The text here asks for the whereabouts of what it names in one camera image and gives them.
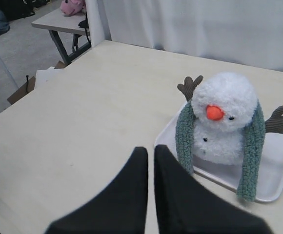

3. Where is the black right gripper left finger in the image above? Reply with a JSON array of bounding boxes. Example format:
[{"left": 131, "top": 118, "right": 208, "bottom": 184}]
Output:
[{"left": 46, "top": 147, "right": 148, "bottom": 234}]

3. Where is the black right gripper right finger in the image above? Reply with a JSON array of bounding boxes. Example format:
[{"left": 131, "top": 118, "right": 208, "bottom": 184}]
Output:
[{"left": 154, "top": 145, "right": 273, "bottom": 234}]

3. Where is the green fuzzy scarf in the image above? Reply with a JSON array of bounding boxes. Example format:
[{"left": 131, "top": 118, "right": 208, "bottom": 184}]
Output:
[{"left": 175, "top": 102, "right": 265, "bottom": 201}]

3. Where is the white paper sheet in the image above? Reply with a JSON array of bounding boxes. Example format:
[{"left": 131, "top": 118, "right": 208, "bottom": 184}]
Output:
[{"left": 34, "top": 66, "right": 64, "bottom": 89}]

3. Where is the brown cardboard box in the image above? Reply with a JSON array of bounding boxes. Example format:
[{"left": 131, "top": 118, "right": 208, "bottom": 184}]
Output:
[{"left": 7, "top": 61, "right": 67, "bottom": 105}]

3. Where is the white backdrop curtain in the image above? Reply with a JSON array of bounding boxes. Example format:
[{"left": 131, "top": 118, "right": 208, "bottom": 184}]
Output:
[{"left": 86, "top": 0, "right": 283, "bottom": 71}]

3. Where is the background grey table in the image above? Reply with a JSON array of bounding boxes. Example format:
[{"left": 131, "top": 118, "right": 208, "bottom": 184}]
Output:
[{"left": 31, "top": 9, "right": 91, "bottom": 65}]

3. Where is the pink plush toy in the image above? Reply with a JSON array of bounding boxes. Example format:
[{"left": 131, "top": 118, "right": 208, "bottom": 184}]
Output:
[{"left": 60, "top": 0, "right": 86, "bottom": 17}]

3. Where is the blue cloth on floor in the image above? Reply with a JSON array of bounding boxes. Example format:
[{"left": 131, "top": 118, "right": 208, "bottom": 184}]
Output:
[{"left": 0, "top": 7, "right": 11, "bottom": 41}]

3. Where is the black cable on table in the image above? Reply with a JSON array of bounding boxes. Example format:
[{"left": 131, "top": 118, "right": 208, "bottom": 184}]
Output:
[{"left": 72, "top": 9, "right": 91, "bottom": 52}]

